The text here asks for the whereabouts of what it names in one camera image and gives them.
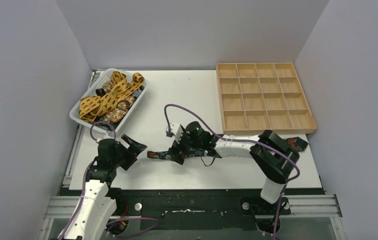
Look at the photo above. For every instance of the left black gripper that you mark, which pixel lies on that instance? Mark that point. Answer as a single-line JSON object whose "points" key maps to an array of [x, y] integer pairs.
{"points": [[126, 152]]}

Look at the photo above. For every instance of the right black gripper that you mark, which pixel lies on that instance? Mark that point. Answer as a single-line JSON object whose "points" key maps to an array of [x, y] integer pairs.
{"points": [[176, 146]]}

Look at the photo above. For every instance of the white plastic basket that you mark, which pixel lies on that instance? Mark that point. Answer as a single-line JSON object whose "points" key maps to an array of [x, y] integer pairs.
{"points": [[98, 83]]}

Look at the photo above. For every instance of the wooden compartment tray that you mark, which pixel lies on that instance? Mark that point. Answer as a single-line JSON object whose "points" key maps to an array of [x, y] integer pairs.
{"points": [[262, 96]]}

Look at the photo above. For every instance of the dark floral tie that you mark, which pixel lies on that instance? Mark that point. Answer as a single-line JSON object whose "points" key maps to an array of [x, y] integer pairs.
{"points": [[299, 144]]}

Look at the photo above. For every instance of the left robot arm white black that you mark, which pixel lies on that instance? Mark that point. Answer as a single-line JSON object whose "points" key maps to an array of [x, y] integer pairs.
{"points": [[96, 203]]}

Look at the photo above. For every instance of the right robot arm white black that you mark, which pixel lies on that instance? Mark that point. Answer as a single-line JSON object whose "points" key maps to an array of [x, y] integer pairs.
{"points": [[274, 155]]}

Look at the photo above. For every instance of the beige floral tie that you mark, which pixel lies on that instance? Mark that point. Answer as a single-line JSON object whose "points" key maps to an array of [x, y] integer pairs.
{"points": [[117, 101]]}

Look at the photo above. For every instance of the yellow patterned tie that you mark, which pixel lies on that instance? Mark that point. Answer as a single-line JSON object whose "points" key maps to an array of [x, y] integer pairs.
{"points": [[90, 105]]}

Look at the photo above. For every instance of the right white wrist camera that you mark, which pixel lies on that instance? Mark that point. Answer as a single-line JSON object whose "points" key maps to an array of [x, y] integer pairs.
{"points": [[174, 130]]}

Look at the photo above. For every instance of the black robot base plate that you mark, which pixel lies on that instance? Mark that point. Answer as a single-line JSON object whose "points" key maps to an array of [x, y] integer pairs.
{"points": [[201, 209]]}

